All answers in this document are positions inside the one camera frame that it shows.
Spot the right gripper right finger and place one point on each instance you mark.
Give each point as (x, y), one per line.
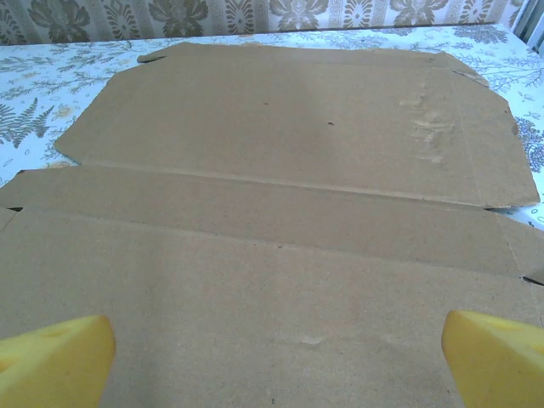
(497, 365)

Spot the floral tablecloth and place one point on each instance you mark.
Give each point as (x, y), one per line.
(42, 85)

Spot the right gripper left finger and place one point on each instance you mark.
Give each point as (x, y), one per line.
(51, 370)

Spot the brown cardboard box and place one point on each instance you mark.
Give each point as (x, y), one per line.
(272, 212)

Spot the aluminium frame post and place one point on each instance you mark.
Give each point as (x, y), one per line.
(531, 21)

